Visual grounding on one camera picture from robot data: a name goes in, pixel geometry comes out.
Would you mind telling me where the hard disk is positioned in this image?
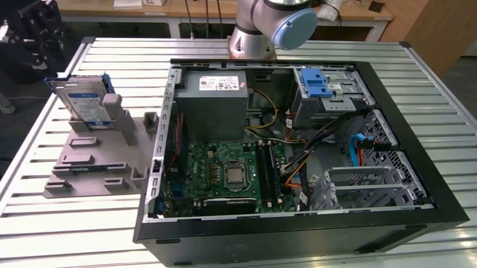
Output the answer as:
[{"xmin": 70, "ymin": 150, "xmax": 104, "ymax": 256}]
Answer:
[{"xmin": 42, "ymin": 71, "xmax": 114, "ymax": 130}]

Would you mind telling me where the wooden desk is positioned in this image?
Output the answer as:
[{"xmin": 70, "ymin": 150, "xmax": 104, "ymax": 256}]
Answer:
[{"xmin": 58, "ymin": 0, "xmax": 395, "ymax": 37}]

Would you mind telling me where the grey parts rack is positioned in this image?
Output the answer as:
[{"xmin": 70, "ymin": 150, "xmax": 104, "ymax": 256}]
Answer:
[{"xmin": 42, "ymin": 93, "xmax": 160, "ymax": 199}]

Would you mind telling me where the grey power supply unit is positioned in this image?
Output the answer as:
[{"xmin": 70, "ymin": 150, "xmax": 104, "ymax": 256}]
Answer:
[{"xmin": 175, "ymin": 69, "xmax": 249, "ymax": 143}]

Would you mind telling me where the green motherboard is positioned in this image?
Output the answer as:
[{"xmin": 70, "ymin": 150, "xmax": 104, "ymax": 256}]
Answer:
[{"xmin": 163, "ymin": 141, "xmax": 299, "ymax": 216}]

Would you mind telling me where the silver CPU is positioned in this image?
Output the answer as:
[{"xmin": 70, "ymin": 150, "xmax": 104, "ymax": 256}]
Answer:
[{"xmin": 224, "ymin": 167, "xmax": 245, "ymax": 184}]

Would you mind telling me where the blue plastic drive latch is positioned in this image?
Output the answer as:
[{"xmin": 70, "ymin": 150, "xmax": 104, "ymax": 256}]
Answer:
[{"xmin": 299, "ymin": 68, "xmax": 331, "ymax": 98}]

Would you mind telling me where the CPU socket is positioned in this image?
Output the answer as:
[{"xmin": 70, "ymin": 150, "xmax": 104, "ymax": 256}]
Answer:
[{"xmin": 221, "ymin": 160, "xmax": 249, "ymax": 193}]

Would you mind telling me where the black graphics card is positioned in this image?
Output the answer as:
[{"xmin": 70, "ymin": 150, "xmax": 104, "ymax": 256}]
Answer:
[{"xmin": 192, "ymin": 197, "xmax": 257, "ymax": 216}]

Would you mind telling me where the grey metal drive cage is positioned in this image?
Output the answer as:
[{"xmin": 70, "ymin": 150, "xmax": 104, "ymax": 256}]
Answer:
[{"xmin": 289, "ymin": 66, "xmax": 376, "ymax": 130}]

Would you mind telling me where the black open PC case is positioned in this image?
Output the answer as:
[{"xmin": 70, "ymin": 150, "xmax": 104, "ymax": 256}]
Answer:
[{"xmin": 132, "ymin": 58, "xmax": 469, "ymax": 266}]

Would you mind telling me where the brown wooden cabinet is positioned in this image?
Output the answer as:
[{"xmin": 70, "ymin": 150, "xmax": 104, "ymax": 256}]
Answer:
[{"xmin": 379, "ymin": 0, "xmax": 477, "ymax": 78}]

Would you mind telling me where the yellow wire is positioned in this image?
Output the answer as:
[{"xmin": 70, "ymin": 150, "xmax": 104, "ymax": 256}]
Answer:
[{"xmin": 244, "ymin": 89, "xmax": 279, "ymax": 131}]

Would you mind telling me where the black cable bundle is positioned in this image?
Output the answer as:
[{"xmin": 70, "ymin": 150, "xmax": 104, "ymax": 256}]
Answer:
[{"xmin": 281, "ymin": 116, "xmax": 360, "ymax": 174}]

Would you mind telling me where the orange wire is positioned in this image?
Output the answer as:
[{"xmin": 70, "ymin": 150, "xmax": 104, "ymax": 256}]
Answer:
[{"xmin": 284, "ymin": 167, "xmax": 303, "ymax": 190}]

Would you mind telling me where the blue data wire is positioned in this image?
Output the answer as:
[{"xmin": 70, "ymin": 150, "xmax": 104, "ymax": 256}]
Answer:
[{"xmin": 348, "ymin": 133, "xmax": 368, "ymax": 168}]

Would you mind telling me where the red power wire black plug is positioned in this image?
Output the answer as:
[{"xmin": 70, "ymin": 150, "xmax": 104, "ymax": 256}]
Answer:
[{"xmin": 356, "ymin": 140, "xmax": 402, "ymax": 168}]

